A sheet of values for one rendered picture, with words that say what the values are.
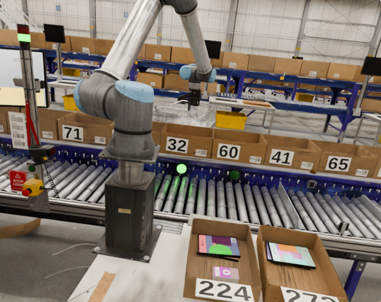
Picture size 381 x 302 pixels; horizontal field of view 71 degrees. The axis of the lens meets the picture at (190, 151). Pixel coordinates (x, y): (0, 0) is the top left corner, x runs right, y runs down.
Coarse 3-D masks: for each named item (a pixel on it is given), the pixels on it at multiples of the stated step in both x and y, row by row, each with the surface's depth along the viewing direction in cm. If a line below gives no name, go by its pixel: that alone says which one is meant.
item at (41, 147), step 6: (36, 144) 141; (42, 144) 140; (30, 150) 137; (36, 150) 136; (42, 150) 136; (48, 150) 136; (54, 150) 140; (36, 156) 138; (42, 156) 138; (48, 156) 137; (36, 162) 140; (42, 162) 140
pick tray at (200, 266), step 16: (192, 224) 128; (208, 224) 133; (224, 224) 133; (240, 224) 132; (192, 240) 131; (240, 240) 134; (192, 256) 120; (208, 256) 121; (192, 272) 112; (208, 272) 113; (240, 272) 114; (256, 272) 106; (192, 288) 99; (256, 288) 97
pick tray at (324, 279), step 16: (256, 240) 135; (272, 240) 135; (288, 240) 134; (304, 240) 132; (320, 240) 126; (320, 256) 123; (272, 272) 116; (288, 272) 117; (304, 272) 118; (320, 272) 119; (272, 288) 98; (304, 288) 109; (320, 288) 110; (336, 288) 104
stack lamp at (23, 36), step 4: (20, 28) 123; (24, 28) 123; (28, 28) 125; (20, 32) 123; (24, 32) 124; (28, 32) 125; (20, 36) 124; (24, 36) 124; (28, 36) 125; (20, 40) 124; (24, 40) 125; (28, 40) 126
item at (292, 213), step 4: (280, 184) 191; (280, 188) 190; (280, 192) 188; (284, 192) 181; (280, 196) 187; (284, 196) 180; (284, 200) 179; (288, 200) 171; (284, 204) 178; (288, 204) 170; (288, 208) 169; (292, 208) 162; (288, 212) 168; (292, 212) 161; (296, 212) 156; (292, 216) 160; (296, 216) 154; (292, 220) 159; (296, 220) 154; (292, 224) 158; (296, 224) 153; (296, 228) 153
